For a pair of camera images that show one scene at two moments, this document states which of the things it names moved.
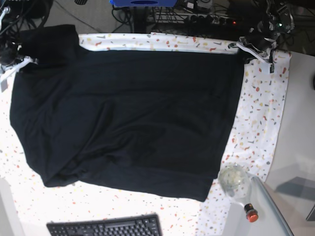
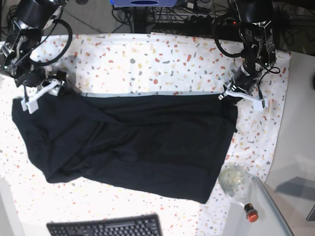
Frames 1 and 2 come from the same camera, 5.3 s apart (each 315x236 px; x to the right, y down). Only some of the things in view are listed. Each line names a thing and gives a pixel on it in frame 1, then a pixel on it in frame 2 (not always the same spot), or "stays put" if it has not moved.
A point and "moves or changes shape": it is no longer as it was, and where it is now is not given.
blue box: (128, 3) stays put
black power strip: (207, 20) stays put
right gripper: (263, 40) to (243, 77)
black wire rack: (168, 15) stays put
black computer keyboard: (145, 225) stays put
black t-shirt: (161, 120) moves or changes shape
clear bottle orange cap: (235, 180) stays put
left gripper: (10, 53) to (36, 76)
